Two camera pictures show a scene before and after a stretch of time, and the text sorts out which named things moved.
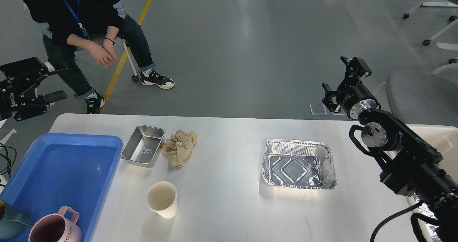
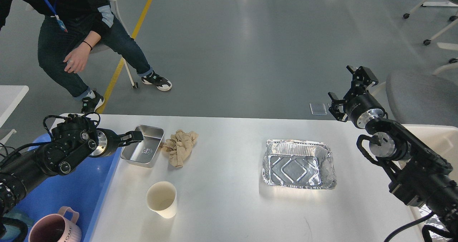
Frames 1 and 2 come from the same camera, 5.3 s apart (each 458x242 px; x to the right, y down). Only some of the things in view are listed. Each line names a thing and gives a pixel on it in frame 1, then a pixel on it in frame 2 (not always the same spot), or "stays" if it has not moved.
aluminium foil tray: [300, 164] stays
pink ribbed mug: [61, 227] stays
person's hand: [105, 54] → [77, 59]
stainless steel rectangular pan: [141, 148] stays
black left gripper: [29, 71] → [108, 141]
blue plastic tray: [77, 170] stays
